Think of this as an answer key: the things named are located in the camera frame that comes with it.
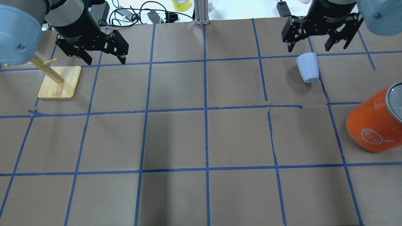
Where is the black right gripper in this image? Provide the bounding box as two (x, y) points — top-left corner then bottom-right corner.
(281, 13), (363, 53)

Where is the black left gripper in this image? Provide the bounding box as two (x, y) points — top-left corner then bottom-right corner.
(56, 30), (129, 65)

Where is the light blue cup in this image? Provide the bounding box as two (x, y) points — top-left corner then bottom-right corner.
(296, 52), (320, 83)

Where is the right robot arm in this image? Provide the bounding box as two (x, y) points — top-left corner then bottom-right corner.
(71, 0), (401, 65)

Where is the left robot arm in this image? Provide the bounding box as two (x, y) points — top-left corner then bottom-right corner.
(0, 0), (129, 65)

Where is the wooden mug tree stand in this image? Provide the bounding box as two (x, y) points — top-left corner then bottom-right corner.
(30, 54), (82, 99)

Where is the black power adapter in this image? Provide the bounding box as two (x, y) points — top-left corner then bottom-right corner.
(276, 0), (292, 17)

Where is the black power brick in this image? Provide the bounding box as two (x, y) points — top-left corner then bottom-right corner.
(147, 10), (165, 24)

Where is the orange can container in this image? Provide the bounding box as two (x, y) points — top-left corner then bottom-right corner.
(346, 82), (402, 153)

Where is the aluminium frame post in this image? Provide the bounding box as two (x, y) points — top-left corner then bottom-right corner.
(194, 0), (210, 25)

